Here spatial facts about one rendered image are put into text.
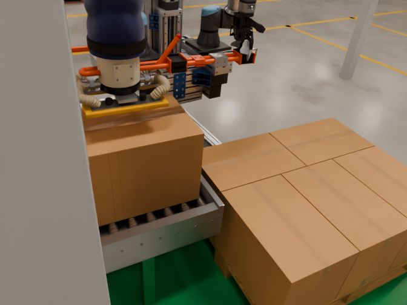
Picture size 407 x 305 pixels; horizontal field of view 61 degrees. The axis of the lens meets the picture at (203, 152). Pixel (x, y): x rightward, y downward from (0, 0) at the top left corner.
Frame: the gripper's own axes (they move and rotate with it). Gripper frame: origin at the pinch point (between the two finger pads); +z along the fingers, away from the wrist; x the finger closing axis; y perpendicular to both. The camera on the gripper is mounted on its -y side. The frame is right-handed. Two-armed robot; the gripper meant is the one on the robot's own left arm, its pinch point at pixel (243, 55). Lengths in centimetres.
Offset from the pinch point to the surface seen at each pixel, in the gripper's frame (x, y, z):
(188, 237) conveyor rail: 38, 40, 74
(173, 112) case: 1.5, 36.0, 25.1
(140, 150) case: 24, 58, 27
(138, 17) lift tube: 8, 53, -22
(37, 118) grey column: 114, 89, -46
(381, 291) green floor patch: 81, -67, 119
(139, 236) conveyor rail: 39, 65, 61
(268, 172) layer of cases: 17, -17, 66
